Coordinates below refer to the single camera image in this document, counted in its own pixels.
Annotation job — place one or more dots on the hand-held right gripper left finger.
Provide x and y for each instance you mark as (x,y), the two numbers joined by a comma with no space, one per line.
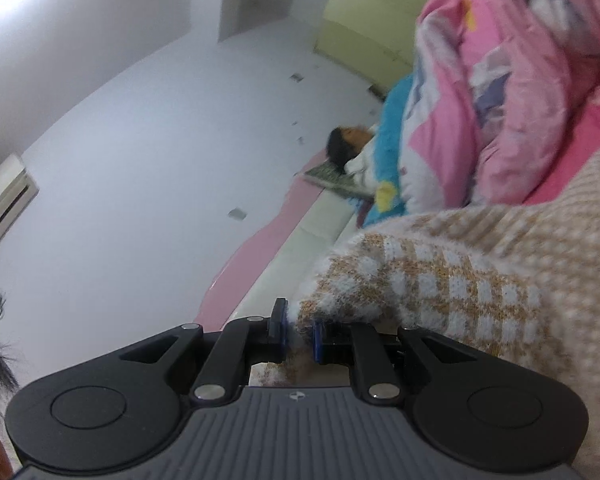
(279,332)

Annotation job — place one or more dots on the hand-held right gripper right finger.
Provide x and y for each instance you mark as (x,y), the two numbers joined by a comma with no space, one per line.
(318,342)

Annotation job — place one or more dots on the beige white houndstooth sweater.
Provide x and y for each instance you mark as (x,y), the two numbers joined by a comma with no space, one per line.
(455,280)

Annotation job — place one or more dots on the pink white headboard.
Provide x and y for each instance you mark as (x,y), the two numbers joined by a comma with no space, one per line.
(300,240)

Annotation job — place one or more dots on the patterned grey pillow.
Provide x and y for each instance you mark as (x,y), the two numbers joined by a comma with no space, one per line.
(325,175)

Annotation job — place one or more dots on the pink blue floral quilt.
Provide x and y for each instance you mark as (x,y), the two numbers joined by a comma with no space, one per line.
(505,110)

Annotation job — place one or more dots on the white air conditioner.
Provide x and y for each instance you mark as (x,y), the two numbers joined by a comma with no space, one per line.
(5,200)

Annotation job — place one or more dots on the pale yellow wardrobe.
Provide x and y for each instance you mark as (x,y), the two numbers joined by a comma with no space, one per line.
(365,25)

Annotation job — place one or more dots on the pink floral bed sheet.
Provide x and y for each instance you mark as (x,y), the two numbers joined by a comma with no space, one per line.
(595,125)

